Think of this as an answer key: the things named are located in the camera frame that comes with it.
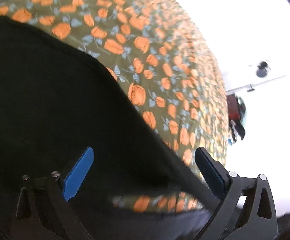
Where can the black pants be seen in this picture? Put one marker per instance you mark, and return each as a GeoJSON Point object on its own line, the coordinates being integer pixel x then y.
{"type": "Point", "coordinates": [55, 102]}

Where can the dark wooden cabinet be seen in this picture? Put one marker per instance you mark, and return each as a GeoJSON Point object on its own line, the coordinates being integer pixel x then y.
{"type": "Point", "coordinates": [233, 107]}

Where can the black wall-mounted fixture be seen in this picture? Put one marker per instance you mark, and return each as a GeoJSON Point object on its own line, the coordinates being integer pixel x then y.
{"type": "Point", "coordinates": [262, 70]}

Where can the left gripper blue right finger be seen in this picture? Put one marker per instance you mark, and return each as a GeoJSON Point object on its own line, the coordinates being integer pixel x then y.
{"type": "Point", "coordinates": [213, 172]}

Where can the green orange floral bedspread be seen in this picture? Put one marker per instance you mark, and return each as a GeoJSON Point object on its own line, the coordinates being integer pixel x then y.
{"type": "Point", "coordinates": [162, 63]}

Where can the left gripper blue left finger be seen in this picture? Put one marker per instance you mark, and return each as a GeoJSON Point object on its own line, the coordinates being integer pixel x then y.
{"type": "Point", "coordinates": [77, 174]}

